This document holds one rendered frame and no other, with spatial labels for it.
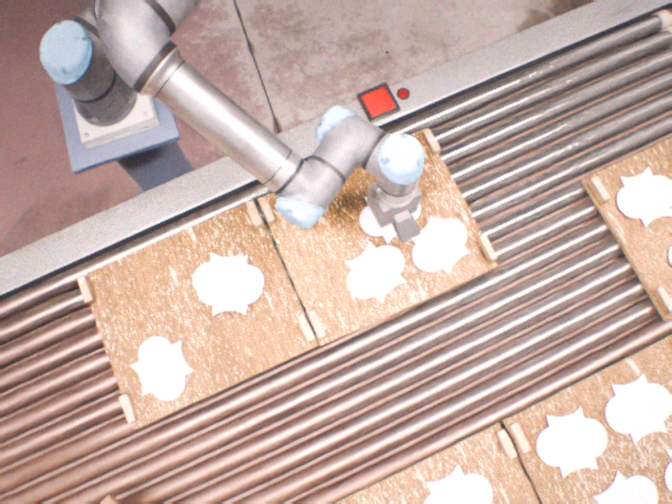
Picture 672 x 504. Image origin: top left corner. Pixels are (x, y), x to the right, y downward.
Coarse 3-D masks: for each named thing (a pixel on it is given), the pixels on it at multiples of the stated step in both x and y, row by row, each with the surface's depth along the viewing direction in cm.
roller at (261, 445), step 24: (624, 264) 127; (576, 288) 126; (600, 288) 127; (528, 312) 125; (552, 312) 125; (480, 336) 124; (504, 336) 124; (432, 360) 123; (456, 360) 123; (384, 384) 122; (408, 384) 122; (336, 408) 121; (360, 408) 122; (288, 432) 120; (312, 432) 121; (216, 456) 120; (240, 456) 119; (168, 480) 118; (192, 480) 118
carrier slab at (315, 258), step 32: (352, 192) 131; (448, 192) 130; (288, 224) 129; (320, 224) 129; (352, 224) 129; (288, 256) 127; (320, 256) 127; (352, 256) 127; (480, 256) 127; (320, 288) 125; (416, 288) 125; (448, 288) 125; (320, 320) 124; (352, 320) 124
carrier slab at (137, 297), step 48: (192, 240) 129; (240, 240) 129; (96, 288) 126; (144, 288) 126; (192, 288) 126; (288, 288) 126; (144, 336) 124; (192, 336) 123; (240, 336) 123; (288, 336) 123; (192, 384) 121
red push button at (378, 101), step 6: (378, 90) 138; (384, 90) 138; (366, 96) 138; (372, 96) 138; (378, 96) 138; (384, 96) 137; (366, 102) 137; (372, 102) 137; (378, 102) 137; (384, 102) 137; (390, 102) 137; (372, 108) 137; (378, 108) 137; (384, 108) 137; (390, 108) 137; (372, 114) 136; (378, 114) 137
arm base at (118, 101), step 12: (120, 84) 134; (108, 96) 132; (120, 96) 135; (132, 96) 138; (84, 108) 134; (96, 108) 133; (108, 108) 134; (120, 108) 136; (132, 108) 139; (96, 120) 137; (108, 120) 137; (120, 120) 139
